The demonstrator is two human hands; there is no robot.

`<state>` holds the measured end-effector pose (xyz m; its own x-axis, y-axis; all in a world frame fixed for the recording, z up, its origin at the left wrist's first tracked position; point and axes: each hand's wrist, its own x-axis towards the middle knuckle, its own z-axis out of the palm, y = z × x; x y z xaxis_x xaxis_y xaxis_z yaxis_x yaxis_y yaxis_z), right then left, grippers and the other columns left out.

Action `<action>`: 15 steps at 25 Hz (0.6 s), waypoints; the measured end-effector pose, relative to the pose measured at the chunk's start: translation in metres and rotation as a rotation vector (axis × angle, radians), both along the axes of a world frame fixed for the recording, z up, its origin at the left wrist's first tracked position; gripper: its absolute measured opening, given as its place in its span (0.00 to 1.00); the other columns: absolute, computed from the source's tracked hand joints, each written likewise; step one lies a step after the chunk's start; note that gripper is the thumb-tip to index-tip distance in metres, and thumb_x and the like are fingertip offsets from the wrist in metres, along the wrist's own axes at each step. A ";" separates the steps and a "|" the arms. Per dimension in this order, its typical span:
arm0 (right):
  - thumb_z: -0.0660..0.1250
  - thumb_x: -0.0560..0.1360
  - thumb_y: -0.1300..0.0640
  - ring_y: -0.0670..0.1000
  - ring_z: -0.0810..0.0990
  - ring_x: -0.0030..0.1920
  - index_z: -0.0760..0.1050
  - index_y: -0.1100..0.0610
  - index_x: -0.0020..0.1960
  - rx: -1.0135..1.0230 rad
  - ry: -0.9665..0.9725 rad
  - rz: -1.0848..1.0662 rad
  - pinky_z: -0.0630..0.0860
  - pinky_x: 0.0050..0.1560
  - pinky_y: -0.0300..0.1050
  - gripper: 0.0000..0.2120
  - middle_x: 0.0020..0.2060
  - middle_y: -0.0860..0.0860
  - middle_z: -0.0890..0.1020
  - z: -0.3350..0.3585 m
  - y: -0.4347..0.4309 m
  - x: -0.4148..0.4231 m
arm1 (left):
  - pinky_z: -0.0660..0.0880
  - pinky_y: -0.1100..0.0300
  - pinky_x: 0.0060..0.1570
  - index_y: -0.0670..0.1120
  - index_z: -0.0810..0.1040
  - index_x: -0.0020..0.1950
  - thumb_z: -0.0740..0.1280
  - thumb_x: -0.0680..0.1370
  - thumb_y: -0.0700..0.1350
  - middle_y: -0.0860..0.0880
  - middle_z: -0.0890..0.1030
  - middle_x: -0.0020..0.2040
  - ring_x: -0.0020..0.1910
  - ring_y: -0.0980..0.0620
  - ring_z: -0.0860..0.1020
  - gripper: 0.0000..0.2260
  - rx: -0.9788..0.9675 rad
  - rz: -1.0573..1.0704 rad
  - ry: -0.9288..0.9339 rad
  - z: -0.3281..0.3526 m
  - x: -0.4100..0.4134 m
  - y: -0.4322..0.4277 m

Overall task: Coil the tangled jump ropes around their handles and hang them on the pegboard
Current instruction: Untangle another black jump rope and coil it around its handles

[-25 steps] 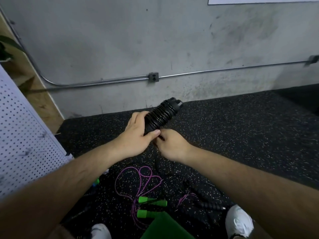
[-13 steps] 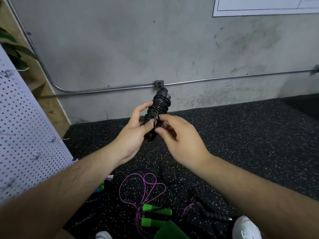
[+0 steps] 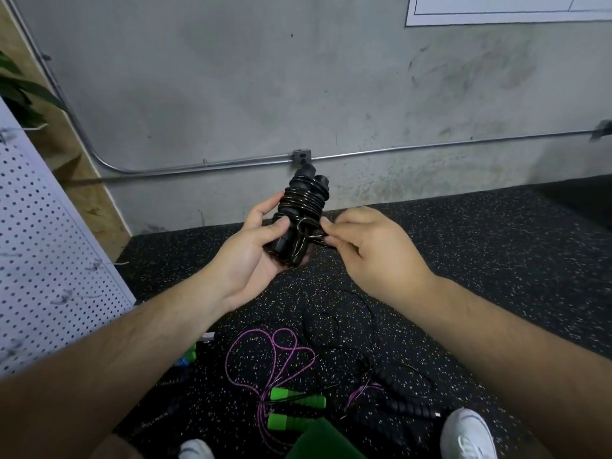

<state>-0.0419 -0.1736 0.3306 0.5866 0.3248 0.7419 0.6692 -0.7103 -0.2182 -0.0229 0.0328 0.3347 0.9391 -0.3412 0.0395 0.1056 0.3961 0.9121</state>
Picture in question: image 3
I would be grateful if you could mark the person's left forearm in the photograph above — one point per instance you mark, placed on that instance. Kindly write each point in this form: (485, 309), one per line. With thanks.
(96, 387)

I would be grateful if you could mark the metal conduit pipe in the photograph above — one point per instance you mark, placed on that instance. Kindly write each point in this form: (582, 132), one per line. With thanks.
(191, 167)

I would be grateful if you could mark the white shoe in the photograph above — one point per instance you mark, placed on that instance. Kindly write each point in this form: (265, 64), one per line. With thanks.
(469, 435)
(196, 450)

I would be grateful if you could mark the white pegboard stand foot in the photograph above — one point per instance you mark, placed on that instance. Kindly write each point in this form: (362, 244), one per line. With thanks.
(206, 335)

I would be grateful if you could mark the white right shoe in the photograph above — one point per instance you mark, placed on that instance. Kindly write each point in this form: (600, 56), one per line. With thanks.
(469, 435)

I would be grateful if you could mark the white left shoe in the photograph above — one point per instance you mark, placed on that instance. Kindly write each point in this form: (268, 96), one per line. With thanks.
(196, 450)

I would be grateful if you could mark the grey electrical junction box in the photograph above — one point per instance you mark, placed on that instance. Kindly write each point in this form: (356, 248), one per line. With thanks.
(301, 155)

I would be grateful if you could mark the green potted plant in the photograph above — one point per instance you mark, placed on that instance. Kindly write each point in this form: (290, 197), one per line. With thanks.
(24, 95)

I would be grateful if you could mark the person's left hand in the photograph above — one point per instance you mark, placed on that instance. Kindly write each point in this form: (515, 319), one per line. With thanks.
(241, 267)

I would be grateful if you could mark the person's right forearm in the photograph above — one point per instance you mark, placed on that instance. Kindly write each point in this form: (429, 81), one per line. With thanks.
(516, 368)

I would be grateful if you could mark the white pegboard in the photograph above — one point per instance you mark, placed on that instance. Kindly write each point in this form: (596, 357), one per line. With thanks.
(48, 263)

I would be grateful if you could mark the person's right hand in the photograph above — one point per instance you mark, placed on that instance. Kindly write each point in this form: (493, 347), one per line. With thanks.
(387, 258)

